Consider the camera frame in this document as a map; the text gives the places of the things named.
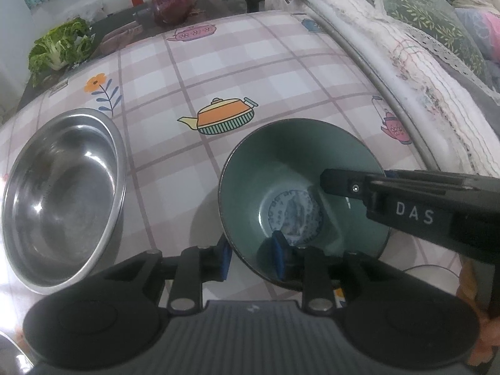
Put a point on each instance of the green floral pillow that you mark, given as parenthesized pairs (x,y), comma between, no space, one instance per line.
(438,20)

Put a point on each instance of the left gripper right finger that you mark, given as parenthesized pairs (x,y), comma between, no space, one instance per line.
(308,266)

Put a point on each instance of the right hand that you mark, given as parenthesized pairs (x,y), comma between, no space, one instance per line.
(489,327)

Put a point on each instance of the green leafy cabbage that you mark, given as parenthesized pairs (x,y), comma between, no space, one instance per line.
(64,45)

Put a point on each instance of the small steel bowl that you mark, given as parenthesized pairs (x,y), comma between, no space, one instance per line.
(15,355)

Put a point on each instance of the wooden cutting board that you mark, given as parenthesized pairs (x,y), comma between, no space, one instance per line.
(123,36)

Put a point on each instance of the pink pillow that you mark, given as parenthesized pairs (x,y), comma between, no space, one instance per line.
(481,19)

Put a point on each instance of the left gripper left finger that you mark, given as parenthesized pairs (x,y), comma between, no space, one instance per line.
(197,266)

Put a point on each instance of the white quilted blanket roll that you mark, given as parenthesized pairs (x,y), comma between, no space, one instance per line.
(443,119)

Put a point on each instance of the white plate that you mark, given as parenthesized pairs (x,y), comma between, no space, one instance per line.
(439,277)

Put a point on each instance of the large steel bowl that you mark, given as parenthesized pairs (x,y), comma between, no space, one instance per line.
(62,209)

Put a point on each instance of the green ceramic bowl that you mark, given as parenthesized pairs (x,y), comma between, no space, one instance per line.
(270,182)

